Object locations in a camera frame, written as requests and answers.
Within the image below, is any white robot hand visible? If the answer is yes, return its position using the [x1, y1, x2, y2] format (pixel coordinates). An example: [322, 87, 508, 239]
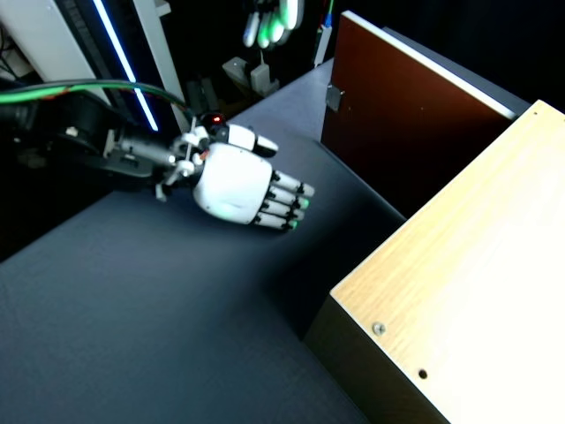
[191, 123, 316, 234]
[242, 0, 305, 49]

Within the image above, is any white cabinet door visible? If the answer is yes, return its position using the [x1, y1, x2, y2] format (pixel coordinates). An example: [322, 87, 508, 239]
[320, 9, 516, 221]

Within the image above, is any light wooden cabinet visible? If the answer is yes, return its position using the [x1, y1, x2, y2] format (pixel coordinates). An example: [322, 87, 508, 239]
[303, 99, 565, 424]

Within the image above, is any white plug adapter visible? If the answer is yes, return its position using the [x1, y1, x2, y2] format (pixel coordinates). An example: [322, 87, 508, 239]
[249, 51, 281, 95]

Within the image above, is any black box with red light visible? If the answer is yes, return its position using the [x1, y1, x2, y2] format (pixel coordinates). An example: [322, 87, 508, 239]
[185, 77, 229, 133]

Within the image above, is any blue LED light strip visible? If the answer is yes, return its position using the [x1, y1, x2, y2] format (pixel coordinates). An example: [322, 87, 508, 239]
[91, 0, 159, 133]

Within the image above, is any grey table cloth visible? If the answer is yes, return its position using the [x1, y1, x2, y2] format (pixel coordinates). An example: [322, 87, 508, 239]
[0, 26, 533, 424]

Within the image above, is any white machine column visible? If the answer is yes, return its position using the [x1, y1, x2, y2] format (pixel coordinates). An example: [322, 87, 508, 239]
[0, 0, 195, 133]

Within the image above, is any white inline cable adapter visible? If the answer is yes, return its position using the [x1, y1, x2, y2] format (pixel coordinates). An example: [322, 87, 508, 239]
[313, 12, 335, 68]

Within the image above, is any white bracket block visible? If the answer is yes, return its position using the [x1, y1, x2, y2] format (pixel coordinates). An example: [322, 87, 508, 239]
[222, 56, 251, 87]

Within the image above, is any black cable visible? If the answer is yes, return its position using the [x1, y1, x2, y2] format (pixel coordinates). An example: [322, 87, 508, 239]
[0, 78, 198, 133]

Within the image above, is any green cable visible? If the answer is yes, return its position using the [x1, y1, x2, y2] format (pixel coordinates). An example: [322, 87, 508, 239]
[0, 79, 195, 117]

